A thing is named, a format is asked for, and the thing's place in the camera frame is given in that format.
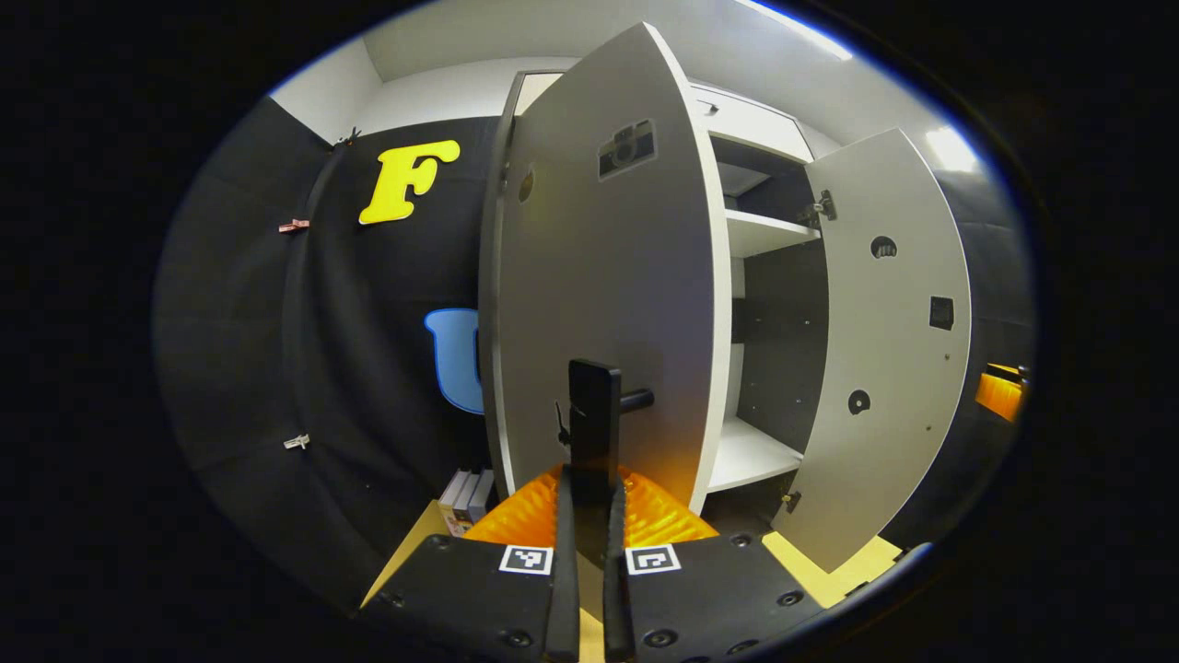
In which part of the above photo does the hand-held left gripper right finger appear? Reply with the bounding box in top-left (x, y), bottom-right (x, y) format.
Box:
top-left (602, 465), bottom-right (826, 663)

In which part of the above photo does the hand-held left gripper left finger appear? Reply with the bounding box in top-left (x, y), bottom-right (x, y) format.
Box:
top-left (359, 465), bottom-right (582, 663)

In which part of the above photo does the shoe cabinet door headphone sticker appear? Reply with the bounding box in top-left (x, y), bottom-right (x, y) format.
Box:
top-left (771, 127), bottom-right (974, 575)

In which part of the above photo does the black door handle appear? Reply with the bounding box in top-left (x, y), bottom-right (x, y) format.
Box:
top-left (554, 358), bottom-right (656, 564)

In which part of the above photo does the beige double-door shoe cabinet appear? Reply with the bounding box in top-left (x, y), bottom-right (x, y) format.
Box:
top-left (477, 66), bottom-right (835, 517)

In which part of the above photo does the white cabinet shelf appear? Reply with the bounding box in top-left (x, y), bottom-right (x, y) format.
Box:
top-left (726, 209), bottom-right (823, 260)
top-left (706, 415), bottom-right (806, 494)

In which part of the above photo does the beige cabinet top panel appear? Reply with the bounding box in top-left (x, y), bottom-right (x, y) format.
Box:
top-left (689, 83), bottom-right (816, 165)

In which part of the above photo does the grey small box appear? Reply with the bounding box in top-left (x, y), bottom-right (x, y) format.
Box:
top-left (455, 470), bottom-right (485, 528)

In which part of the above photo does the long ceiling light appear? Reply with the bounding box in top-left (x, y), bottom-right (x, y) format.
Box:
top-left (925, 126), bottom-right (979, 175)

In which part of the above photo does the black backdrop cloth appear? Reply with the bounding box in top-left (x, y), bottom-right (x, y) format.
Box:
top-left (152, 97), bottom-right (1037, 613)

